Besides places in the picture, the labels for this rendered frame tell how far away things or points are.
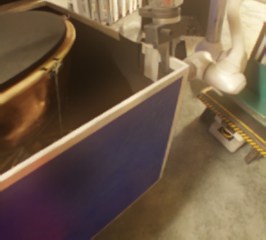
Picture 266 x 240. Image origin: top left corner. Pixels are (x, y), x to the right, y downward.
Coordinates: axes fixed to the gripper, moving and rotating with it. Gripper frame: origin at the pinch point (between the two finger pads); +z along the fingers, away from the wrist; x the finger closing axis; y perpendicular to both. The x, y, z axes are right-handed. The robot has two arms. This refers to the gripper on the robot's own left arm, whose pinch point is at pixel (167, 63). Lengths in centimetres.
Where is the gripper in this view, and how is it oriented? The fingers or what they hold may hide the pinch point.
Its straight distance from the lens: 58.0
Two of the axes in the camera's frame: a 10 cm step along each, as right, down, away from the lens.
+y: 6.4, 4.0, -6.5
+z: 1.3, 7.8, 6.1
